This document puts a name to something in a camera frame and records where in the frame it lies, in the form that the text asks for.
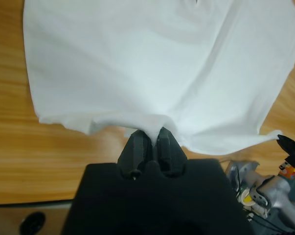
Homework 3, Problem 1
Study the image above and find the white T-shirt with black logo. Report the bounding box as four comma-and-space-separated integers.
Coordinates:
22, 0, 295, 157

